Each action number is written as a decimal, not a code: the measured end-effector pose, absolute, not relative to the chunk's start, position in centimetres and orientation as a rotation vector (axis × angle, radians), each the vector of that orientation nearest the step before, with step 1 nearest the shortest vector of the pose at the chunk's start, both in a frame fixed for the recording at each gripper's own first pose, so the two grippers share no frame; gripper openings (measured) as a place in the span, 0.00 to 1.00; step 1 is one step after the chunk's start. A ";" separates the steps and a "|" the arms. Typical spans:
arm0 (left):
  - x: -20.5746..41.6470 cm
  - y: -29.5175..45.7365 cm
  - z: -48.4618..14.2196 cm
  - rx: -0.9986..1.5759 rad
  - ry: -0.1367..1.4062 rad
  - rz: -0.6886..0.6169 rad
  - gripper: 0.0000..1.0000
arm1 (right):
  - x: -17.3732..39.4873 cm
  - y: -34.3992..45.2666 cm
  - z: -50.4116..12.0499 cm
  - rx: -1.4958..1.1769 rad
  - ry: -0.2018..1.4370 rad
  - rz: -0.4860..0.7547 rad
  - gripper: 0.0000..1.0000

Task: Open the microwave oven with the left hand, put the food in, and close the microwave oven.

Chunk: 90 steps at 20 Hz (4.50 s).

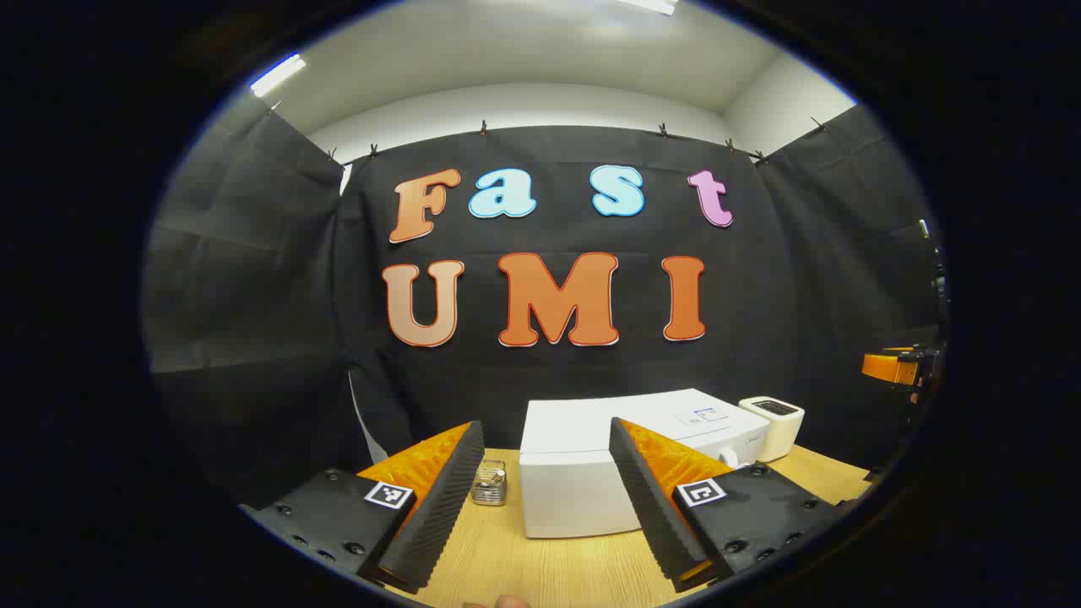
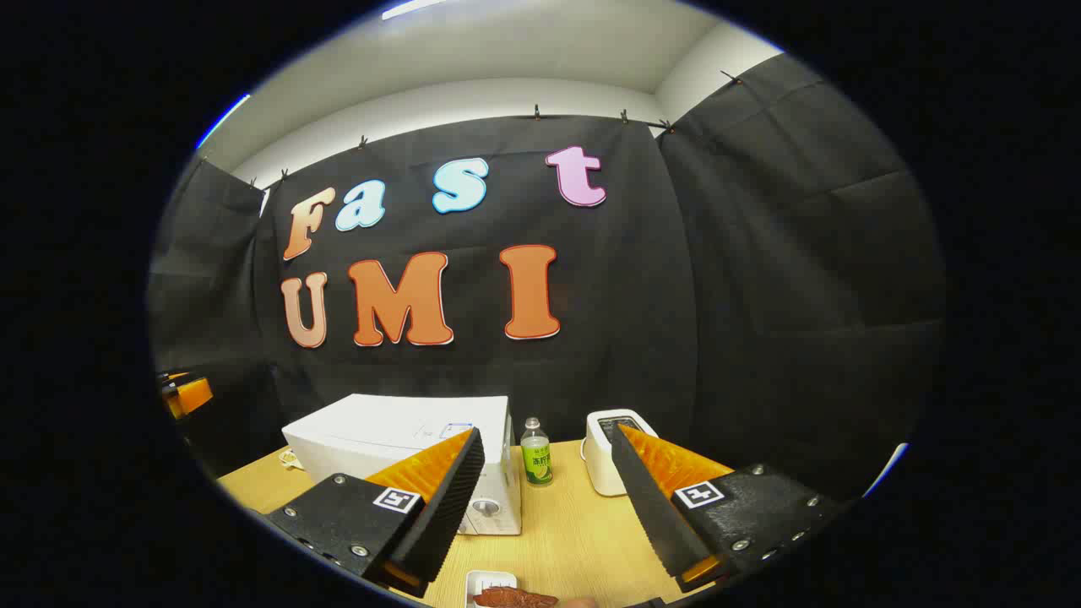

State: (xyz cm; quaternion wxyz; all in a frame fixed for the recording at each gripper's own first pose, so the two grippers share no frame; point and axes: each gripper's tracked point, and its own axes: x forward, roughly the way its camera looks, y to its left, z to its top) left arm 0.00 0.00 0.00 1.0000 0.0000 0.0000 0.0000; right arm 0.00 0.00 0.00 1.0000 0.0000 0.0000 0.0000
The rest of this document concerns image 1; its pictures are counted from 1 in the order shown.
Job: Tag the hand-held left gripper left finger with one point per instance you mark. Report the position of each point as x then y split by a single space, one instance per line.
439 498

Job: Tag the metal mesh utensil holder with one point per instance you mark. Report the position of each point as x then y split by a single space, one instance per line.
489 485

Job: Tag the white toaster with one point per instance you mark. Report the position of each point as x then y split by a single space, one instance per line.
781 431

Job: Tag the ceiling strip light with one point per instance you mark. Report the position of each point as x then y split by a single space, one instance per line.
650 5
277 75

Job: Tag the white microwave oven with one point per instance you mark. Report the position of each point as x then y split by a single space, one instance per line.
566 473

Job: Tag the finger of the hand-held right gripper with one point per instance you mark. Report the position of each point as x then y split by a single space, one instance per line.
887 367

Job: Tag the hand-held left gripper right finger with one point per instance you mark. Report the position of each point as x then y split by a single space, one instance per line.
650 498

